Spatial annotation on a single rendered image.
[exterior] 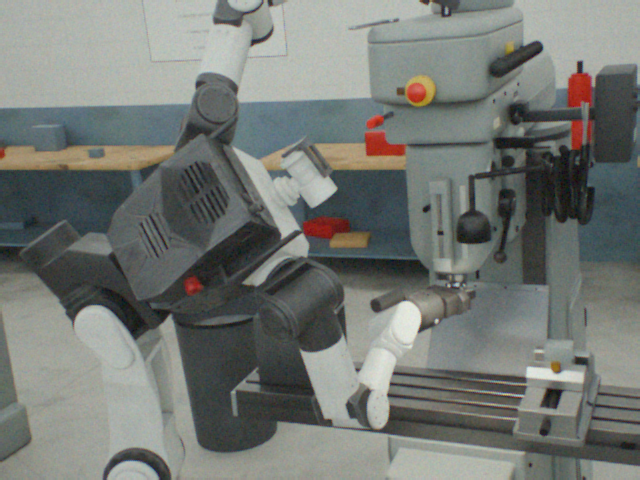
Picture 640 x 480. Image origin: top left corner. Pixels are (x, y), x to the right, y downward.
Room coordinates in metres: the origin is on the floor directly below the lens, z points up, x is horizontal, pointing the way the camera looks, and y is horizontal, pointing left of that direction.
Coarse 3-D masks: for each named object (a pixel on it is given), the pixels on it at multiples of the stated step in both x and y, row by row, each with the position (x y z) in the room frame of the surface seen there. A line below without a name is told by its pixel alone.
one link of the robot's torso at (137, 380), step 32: (96, 320) 1.67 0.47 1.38; (96, 352) 1.67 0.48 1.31; (128, 352) 1.67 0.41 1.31; (160, 352) 1.79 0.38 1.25; (128, 384) 1.68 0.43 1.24; (160, 384) 1.79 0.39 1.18; (128, 416) 1.70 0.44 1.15; (160, 416) 1.70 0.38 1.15; (128, 448) 1.70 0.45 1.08; (160, 448) 1.70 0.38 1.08
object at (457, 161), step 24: (408, 144) 2.02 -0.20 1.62; (432, 144) 1.97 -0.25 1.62; (456, 144) 1.94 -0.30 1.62; (480, 144) 1.94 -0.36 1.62; (408, 168) 2.00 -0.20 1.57; (432, 168) 1.96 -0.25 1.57; (456, 168) 1.94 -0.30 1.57; (480, 168) 1.93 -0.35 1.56; (408, 192) 2.01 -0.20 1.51; (456, 192) 1.94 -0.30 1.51; (480, 192) 1.93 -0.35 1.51; (456, 216) 1.94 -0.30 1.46; (432, 240) 1.96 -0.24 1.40; (456, 240) 1.94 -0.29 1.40; (432, 264) 1.96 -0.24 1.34; (456, 264) 1.94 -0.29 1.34; (480, 264) 1.96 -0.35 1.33
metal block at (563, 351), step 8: (552, 344) 1.94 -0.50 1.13; (560, 344) 1.94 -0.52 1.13; (568, 344) 1.93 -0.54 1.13; (544, 352) 1.93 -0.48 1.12; (552, 352) 1.92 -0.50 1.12; (560, 352) 1.92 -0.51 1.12; (568, 352) 1.91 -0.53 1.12; (544, 360) 1.93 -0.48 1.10; (552, 360) 1.92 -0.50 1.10; (560, 360) 1.92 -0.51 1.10; (568, 360) 1.91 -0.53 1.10
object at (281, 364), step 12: (336, 312) 2.16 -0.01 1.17; (264, 336) 2.16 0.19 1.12; (264, 348) 2.17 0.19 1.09; (276, 348) 2.16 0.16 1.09; (288, 348) 2.15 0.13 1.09; (264, 360) 2.17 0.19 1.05; (276, 360) 2.16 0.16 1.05; (288, 360) 2.15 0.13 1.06; (300, 360) 2.14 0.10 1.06; (264, 372) 2.17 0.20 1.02; (276, 372) 2.16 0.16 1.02; (288, 372) 2.15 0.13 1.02; (300, 372) 2.14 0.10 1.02; (276, 384) 2.16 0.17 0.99; (300, 384) 2.14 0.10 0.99
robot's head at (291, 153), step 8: (296, 144) 1.71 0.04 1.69; (304, 144) 1.70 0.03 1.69; (312, 144) 1.73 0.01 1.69; (288, 152) 1.71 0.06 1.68; (296, 152) 1.71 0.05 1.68; (304, 152) 1.70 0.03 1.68; (288, 160) 1.70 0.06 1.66; (312, 160) 1.70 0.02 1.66; (320, 160) 1.72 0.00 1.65; (320, 168) 1.70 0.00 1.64; (328, 168) 1.72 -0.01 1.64
